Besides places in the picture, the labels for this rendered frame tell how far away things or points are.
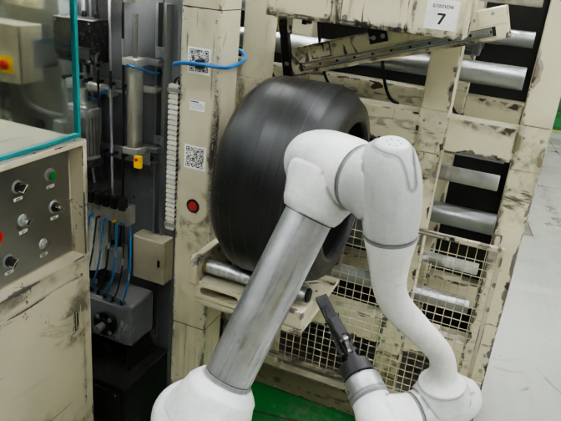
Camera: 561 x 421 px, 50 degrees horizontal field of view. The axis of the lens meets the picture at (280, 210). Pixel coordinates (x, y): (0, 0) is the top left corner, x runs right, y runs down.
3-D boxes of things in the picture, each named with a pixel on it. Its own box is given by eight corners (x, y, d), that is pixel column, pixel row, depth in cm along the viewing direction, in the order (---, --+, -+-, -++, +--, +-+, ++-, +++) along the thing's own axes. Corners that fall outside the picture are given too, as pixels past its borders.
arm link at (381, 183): (437, 232, 111) (385, 208, 121) (444, 139, 103) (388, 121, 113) (385, 255, 105) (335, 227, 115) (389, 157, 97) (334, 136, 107)
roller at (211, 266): (209, 255, 189) (209, 267, 191) (201, 262, 186) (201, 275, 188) (313, 285, 178) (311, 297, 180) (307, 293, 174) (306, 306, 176)
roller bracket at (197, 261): (188, 284, 186) (189, 256, 182) (245, 239, 220) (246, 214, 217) (197, 287, 185) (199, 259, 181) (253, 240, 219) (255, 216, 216)
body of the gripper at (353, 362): (344, 375, 136) (328, 341, 142) (345, 391, 143) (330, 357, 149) (374, 363, 137) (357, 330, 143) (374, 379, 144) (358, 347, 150)
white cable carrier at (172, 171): (164, 228, 198) (168, 83, 181) (173, 223, 203) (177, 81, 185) (176, 231, 197) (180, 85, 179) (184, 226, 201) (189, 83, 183)
